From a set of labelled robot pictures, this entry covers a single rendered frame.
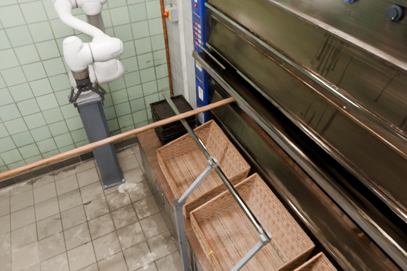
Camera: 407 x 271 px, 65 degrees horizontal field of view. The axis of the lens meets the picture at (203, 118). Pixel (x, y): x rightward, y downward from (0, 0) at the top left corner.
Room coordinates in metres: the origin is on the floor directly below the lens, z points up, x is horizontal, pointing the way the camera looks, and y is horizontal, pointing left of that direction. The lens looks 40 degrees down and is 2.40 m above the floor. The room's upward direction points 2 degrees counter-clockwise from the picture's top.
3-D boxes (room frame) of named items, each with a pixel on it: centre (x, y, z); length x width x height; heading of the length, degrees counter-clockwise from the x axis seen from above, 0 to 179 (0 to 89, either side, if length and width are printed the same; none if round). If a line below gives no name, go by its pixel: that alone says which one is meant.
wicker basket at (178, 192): (1.53, 0.03, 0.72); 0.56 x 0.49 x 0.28; 24
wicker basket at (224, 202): (0.98, -0.22, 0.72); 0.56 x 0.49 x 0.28; 24
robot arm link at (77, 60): (1.46, 0.62, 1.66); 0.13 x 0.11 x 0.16; 112
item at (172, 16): (2.46, 0.22, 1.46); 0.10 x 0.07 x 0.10; 25
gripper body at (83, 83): (1.45, 0.63, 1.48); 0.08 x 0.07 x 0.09; 113
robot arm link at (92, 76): (2.05, 0.89, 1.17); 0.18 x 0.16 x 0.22; 112
